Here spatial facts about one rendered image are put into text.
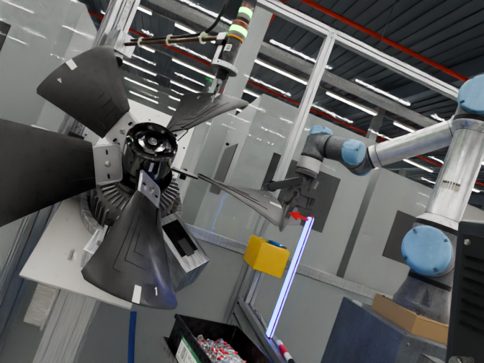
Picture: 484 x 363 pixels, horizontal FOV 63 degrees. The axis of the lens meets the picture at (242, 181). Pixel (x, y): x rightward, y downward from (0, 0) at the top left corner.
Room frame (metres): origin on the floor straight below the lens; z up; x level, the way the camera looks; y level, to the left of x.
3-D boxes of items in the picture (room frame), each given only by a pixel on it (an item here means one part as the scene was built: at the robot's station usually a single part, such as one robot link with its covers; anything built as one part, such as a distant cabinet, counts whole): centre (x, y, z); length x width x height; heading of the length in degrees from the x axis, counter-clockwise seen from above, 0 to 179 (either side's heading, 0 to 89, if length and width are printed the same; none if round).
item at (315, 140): (1.28, -0.19, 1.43); 0.09 x 0.08 x 0.11; 53
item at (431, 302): (1.13, -0.60, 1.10); 0.15 x 0.15 x 0.10
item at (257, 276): (1.32, -0.16, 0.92); 0.03 x 0.03 x 0.12; 11
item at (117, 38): (1.40, 0.59, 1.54); 0.10 x 0.07 x 0.08; 46
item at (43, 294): (1.25, 0.42, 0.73); 0.15 x 0.09 x 0.22; 11
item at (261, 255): (1.32, -0.16, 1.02); 0.16 x 0.10 x 0.11; 11
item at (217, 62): (0.97, 0.15, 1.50); 0.09 x 0.07 x 0.10; 46
